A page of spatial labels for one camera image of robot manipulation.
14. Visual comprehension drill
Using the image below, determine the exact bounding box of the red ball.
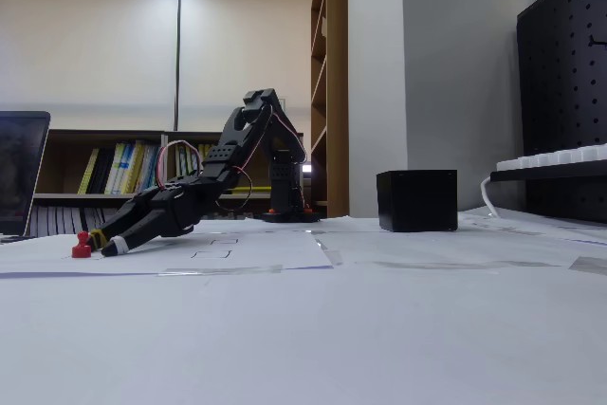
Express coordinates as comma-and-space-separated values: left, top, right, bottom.
71, 230, 94, 260

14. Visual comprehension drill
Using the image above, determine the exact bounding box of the black plastic bin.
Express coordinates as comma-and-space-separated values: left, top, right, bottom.
376, 169, 459, 234

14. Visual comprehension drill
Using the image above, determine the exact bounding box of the low wooden bookshelf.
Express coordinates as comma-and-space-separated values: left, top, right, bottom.
162, 129, 315, 223
29, 128, 167, 238

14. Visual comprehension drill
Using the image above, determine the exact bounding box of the yellow thin book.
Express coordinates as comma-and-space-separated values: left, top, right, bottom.
77, 147, 101, 196

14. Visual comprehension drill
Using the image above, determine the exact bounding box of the clear tape strip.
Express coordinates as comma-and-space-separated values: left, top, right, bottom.
311, 235, 346, 267
157, 264, 285, 278
354, 259, 561, 270

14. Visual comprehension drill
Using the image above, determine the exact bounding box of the paper sheet with drawn squares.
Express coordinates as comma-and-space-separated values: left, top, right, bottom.
0, 228, 336, 279

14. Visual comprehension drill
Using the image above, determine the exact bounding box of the black laptop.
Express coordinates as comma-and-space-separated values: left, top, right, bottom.
0, 110, 51, 241

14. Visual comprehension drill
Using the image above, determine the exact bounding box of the tall wooden bookshelf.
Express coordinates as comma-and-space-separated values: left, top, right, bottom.
309, 0, 350, 219

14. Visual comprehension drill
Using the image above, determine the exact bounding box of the white power strip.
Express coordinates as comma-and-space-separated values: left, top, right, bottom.
495, 143, 607, 174

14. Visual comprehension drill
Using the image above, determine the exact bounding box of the black pegboard panel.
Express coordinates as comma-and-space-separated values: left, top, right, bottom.
515, 0, 607, 225

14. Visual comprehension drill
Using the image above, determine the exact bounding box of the dark vertical wall conduit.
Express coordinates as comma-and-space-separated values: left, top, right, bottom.
172, 0, 184, 132

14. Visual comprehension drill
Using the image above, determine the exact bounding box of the white power cable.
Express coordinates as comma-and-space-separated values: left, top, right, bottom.
480, 175, 505, 219

